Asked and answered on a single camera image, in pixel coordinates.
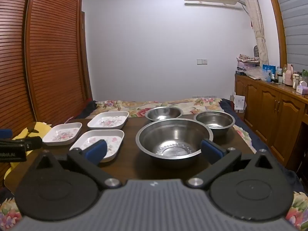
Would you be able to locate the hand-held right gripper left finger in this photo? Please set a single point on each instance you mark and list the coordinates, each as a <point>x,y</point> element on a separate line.
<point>96,150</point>

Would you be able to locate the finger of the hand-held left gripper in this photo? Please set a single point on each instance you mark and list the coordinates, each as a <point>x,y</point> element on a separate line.
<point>28,142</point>
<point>6,133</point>

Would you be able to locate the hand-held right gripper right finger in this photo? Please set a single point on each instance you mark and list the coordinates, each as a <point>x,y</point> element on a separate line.
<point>211,150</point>

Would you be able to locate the white floral square plate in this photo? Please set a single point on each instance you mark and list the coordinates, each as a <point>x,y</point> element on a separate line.
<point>62,134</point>
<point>113,142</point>
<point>108,121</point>

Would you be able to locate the small stainless steel bowl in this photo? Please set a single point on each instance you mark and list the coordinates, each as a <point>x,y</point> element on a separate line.
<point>214,120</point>
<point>163,113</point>

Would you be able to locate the large stainless steel bowl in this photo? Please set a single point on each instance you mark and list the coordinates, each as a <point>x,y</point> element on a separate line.
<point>168,137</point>

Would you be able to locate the yellow plush toy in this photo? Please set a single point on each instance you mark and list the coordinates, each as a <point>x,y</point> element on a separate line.
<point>21,134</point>

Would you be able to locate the dark clothing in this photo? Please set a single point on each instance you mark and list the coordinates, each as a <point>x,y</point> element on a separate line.
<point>89,107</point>

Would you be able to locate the navy blue bed sheet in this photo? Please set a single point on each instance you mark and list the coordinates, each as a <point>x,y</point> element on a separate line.
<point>262,149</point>

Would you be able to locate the white cardboard box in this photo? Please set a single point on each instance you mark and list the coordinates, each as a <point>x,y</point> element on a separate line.
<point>239,102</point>

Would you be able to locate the floral blanket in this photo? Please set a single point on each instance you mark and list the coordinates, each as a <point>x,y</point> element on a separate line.
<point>134,105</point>

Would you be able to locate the wooden sideboard cabinet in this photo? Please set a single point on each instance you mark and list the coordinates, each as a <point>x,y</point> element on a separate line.
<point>264,108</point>

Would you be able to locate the clear plastic bags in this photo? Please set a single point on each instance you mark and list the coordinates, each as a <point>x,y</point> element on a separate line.
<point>255,73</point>

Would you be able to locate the wooden louvered wardrobe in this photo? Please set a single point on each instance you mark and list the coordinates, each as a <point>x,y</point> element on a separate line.
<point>48,53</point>

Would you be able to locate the floral cloth pile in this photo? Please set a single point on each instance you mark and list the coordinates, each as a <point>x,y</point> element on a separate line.
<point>247,58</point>

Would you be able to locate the blue packaging boxes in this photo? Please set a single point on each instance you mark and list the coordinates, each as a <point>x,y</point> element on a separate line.
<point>268,68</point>

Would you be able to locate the pink thermos bottle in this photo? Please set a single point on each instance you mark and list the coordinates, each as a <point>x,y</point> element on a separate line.
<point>288,75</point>

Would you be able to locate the tissue box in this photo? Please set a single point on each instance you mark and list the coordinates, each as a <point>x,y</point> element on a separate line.
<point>302,88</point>

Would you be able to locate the green bottle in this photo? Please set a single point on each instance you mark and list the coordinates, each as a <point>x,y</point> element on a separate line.
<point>304,75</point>

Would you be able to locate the beige lace curtain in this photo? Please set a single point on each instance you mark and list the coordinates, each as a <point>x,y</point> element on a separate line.
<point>255,16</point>

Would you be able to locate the grey window blind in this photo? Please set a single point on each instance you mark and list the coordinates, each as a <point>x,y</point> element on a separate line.
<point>293,16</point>

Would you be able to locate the white wall switch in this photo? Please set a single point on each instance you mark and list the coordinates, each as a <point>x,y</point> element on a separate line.
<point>202,61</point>

